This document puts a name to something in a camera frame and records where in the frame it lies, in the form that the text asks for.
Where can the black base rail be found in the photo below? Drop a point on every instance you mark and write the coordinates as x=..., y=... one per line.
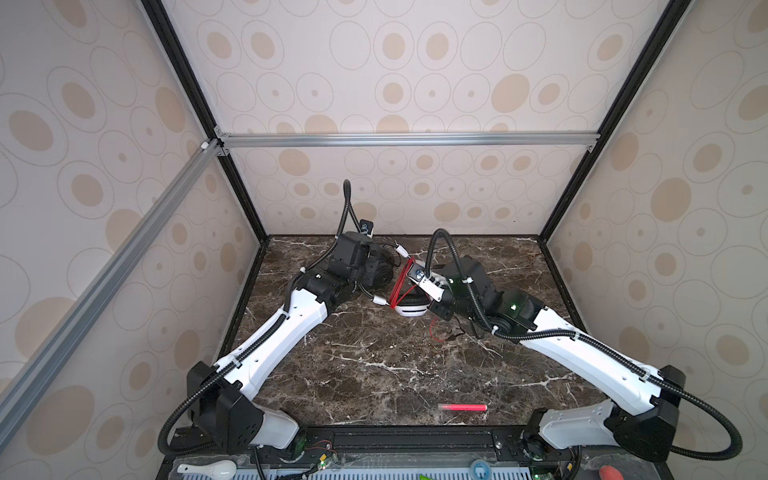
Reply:
x=431, y=452

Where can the aluminium rail left wall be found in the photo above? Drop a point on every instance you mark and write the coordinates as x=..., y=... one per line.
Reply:
x=42, y=369

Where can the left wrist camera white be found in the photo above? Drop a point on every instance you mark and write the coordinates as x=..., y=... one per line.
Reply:
x=366, y=227

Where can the white red headphones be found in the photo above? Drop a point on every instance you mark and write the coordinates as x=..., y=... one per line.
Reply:
x=405, y=298

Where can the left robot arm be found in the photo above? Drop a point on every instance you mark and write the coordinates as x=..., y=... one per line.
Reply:
x=219, y=410

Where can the horizontal aluminium rail back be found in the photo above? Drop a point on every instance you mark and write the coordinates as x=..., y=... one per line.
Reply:
x=424, y=139

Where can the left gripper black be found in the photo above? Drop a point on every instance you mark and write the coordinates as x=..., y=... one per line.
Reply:
x=372, y=264

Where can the red round object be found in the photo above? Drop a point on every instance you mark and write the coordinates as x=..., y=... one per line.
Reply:
x=608, y=472

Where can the pink marker pen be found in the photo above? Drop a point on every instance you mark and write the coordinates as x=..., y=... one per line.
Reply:
x=462, y=407

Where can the blue round cap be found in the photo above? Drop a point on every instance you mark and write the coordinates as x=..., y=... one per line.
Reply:
x=480, y=470

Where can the white spoon-shaped tool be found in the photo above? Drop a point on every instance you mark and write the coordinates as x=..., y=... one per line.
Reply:
x=219, y=470

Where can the black frame post left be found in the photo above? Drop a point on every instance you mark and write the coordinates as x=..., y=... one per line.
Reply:
x=161, y=24

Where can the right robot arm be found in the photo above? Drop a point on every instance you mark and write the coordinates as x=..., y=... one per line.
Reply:
x=641, y=412

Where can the black frame post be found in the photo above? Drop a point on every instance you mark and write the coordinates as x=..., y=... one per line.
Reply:
x=161, y=24
x=648, y=57

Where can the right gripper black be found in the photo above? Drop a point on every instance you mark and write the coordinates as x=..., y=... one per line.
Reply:
x=435, y=307

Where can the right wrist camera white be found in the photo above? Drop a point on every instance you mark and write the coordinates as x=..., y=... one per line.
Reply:
x=432, y=286

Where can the black frame post right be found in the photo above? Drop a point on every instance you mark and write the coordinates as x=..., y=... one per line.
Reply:
x=648, y=57

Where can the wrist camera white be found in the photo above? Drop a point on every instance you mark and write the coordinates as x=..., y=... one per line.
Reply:
x=432, y=286
x=366, y=227

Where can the black blue headphones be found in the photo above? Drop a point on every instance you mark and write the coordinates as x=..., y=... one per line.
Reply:
x=391, y=260

